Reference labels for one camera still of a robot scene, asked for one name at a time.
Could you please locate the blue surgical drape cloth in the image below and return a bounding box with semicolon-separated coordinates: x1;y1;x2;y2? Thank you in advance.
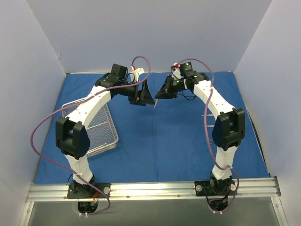
34;72;270;184

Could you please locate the wire mesh instrument tray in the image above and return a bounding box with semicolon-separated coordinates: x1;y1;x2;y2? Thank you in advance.
55;96;119;160

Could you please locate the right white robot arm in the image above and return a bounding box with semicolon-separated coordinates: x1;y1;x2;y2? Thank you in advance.
155;59;246;194

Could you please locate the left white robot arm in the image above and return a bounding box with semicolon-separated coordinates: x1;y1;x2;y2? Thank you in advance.
55;64;155;197

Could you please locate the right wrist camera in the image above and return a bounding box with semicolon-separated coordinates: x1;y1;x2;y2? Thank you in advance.
171;62;194;79

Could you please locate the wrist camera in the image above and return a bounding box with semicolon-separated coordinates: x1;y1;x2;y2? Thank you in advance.
131;66;145;76
171;62;194;79

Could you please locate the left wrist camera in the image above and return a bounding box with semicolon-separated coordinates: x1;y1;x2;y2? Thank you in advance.
131;66;145;76

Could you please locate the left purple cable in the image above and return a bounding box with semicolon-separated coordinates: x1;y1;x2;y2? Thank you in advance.
31;56;151;215

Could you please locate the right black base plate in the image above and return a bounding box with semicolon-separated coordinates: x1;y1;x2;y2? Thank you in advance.
194;179;237;196

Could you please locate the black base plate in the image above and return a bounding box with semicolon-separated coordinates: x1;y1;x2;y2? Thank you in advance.
67;182;111;199
194;179;237;196

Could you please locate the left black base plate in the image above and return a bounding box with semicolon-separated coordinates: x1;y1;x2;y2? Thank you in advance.
67;182;111;199

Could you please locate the front aluminium rail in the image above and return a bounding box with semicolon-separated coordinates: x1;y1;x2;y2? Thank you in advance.
27;178;281;202

